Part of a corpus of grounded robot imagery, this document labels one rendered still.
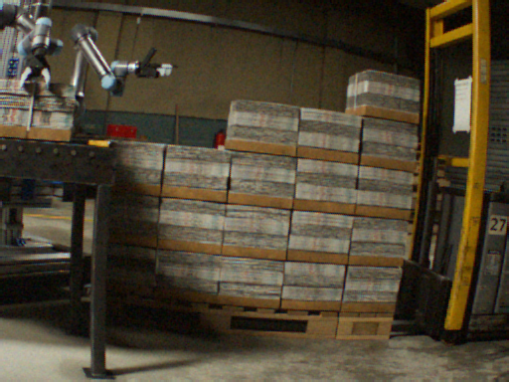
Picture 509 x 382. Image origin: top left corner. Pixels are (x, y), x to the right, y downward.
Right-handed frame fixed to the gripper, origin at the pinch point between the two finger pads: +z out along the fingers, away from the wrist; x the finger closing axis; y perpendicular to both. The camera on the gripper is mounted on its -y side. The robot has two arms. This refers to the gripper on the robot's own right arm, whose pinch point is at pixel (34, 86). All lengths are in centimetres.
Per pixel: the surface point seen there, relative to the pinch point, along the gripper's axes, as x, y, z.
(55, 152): -8.7, -16.0, 36.4
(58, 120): -13.1, 12.7, 6.7
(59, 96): -12.1, 8.4, -1.6
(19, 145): 4.7, -16.3, 35.1
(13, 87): 8.9, 6.4, -3.4
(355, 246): -155, 37, 41
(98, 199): -26, -9, 48
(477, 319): -217, 20, 88
